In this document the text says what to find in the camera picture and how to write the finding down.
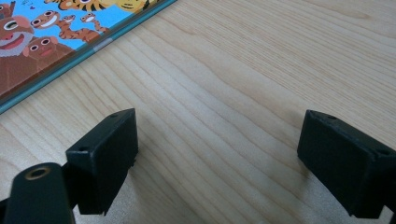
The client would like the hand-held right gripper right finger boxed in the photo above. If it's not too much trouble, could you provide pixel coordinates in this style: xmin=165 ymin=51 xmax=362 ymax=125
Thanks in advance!
xmin=296 ymin=109 xmax=396 ymax=219

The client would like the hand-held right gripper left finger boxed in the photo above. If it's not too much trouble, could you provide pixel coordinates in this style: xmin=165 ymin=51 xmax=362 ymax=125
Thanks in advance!
xmin=64 ymin=107 xmax=139 ymax=217

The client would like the picture book with cartoon animals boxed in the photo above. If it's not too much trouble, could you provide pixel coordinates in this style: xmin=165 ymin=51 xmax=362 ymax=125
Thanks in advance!
xmin=0 ymin=0 xmax=177 ymax=115

